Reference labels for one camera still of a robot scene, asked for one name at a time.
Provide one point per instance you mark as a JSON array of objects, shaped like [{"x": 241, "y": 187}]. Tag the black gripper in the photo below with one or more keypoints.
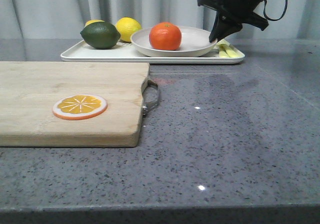
[{"x": 231, "y": 15}]

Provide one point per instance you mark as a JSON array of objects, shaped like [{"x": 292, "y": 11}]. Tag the beige round plate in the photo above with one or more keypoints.
[{"x": 194, "y": 43}]

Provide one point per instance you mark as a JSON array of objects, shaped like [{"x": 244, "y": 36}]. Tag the orange mandarin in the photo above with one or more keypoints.
[{"x": 165, "y": 36}]

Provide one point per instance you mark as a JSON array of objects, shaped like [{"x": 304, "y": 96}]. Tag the white bear print tray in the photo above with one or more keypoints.
[{"x": 82, "y": 52}]

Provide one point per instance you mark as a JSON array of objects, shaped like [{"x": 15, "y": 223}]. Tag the yellow plastic fork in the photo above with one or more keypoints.
[{"x": 230, "y": 49}]

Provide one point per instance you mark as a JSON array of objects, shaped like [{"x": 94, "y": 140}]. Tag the yellow lemon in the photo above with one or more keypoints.
[
  {"x": 127, "y": 26},
  {"x": 93, "y": 21}
]

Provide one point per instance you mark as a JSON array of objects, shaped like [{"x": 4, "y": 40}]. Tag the dark green lime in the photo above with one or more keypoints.
[{"x": 100, "y": 35}]

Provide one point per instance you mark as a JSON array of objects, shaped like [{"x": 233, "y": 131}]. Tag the orange slice piece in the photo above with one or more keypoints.
[{"x": 79, "y": 107}]

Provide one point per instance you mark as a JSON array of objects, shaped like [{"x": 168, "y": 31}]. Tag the wooden cutting board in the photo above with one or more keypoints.
[{"x": 28, "y": 91}]

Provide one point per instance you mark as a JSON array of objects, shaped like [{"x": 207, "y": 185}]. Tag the metal cutting board handle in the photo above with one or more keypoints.
[{"x": 151, "y": 96}]

